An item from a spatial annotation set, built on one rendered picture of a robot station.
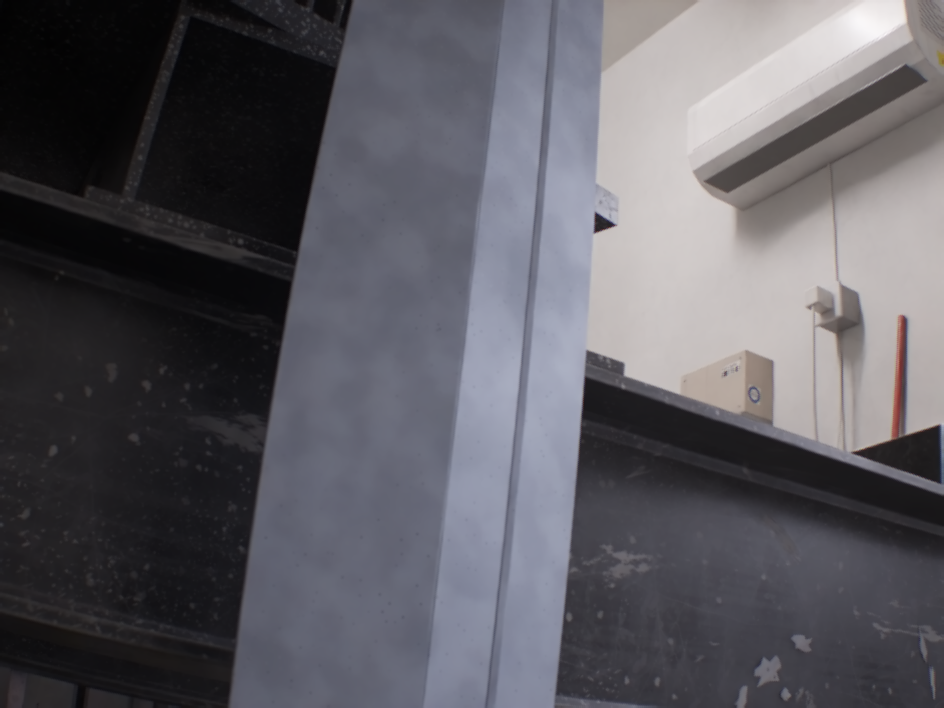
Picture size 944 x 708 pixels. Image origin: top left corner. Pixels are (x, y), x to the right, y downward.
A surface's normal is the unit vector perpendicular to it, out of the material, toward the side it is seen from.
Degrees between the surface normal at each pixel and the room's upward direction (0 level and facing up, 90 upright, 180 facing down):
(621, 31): 180
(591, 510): 90
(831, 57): 90
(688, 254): 90
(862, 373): 90
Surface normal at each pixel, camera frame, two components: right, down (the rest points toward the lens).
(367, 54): 0.40, -0.30
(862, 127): -0.11, 0.92
